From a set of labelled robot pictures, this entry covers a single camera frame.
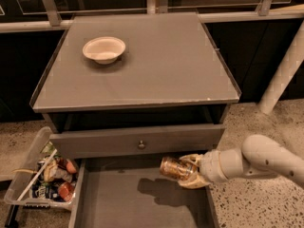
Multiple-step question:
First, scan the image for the beige crumpled wrapper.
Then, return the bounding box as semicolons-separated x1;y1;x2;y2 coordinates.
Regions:
44;162;72;182

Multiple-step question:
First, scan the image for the metal railing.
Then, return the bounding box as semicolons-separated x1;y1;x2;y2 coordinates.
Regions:
0;0;304;33

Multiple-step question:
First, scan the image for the open grey middle drawer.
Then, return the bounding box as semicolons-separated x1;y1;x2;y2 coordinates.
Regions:
68;154;217;228

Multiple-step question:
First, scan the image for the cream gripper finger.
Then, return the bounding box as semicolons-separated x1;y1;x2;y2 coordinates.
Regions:
180;154;203;166
178;174;211;189

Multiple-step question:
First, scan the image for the red snack packet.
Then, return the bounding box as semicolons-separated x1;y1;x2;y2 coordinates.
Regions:
58;182;74;202

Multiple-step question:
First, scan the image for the clear plastic bin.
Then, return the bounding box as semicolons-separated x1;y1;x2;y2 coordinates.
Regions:
5;127;79;210

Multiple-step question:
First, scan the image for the white paper bowl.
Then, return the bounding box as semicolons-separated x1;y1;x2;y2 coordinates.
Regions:
83;37;125;65

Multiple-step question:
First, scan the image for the round metal drawer knob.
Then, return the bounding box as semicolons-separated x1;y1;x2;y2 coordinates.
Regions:
138;141;146;150

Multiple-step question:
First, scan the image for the grey drawer cabinet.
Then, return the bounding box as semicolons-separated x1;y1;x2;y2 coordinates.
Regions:
29;11;242;228

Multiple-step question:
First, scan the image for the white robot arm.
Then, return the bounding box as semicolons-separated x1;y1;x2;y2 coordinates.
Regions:
178;23;304;189

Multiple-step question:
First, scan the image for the orange round fruit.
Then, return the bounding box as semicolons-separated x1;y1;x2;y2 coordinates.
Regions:
66;161;77;174

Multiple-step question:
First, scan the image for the grey top drawer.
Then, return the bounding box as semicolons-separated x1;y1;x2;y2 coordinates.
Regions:
50;123;224;159

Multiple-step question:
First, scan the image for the white stick in bin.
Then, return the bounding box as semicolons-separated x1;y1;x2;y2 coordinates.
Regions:
17;149;57;201

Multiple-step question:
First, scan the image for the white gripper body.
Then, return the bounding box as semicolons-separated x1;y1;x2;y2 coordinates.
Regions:
199;149;242;183

